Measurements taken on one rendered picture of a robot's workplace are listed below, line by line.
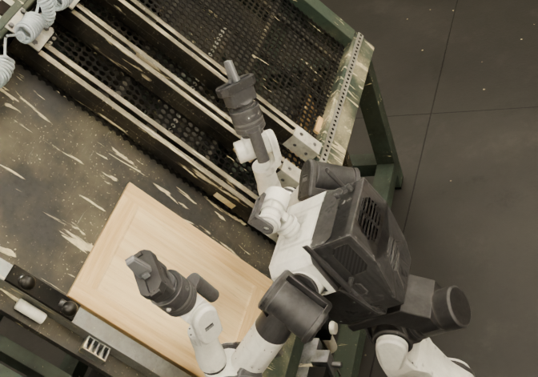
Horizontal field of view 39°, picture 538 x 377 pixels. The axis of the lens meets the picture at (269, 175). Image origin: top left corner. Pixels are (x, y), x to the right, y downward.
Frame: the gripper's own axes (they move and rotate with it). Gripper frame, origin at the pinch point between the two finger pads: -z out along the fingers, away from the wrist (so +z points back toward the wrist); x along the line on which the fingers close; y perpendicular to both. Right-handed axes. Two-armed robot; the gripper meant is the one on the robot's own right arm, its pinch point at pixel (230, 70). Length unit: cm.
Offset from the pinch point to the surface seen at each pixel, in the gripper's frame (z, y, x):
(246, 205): 49, 24, -3
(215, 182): 38.2, 27.8, 3.3
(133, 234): 36, 20, 38
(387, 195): 112, 82, -104
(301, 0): 11, 91, -95
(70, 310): 33, -9, 69
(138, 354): 57, -4, 57
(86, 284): 38, 10, 58
